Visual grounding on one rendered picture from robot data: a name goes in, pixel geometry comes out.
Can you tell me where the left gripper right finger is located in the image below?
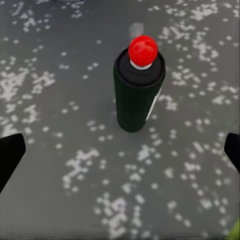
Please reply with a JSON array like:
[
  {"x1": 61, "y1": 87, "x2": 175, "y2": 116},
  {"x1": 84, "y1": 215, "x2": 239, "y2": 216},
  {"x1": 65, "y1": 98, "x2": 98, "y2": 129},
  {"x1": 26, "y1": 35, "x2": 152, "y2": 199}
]
[{"x1": 224, "y1": 133, "x2": 240, "y2": 173}]

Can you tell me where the insectifuge atomizer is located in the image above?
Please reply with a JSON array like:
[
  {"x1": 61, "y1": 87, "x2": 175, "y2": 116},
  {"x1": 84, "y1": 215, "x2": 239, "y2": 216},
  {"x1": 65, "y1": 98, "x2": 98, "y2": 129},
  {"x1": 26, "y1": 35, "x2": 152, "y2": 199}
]
[{"x1": 113, "y1": 22, "x2": 166, "y2": 133}]

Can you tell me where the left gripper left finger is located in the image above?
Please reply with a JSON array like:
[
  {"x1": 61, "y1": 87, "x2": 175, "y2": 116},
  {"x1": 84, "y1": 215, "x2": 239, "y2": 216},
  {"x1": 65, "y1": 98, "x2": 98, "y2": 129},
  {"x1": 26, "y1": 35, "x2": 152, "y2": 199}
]
[{"x1": 0, "y1": 133, "x2": 26, "y2": 193}]

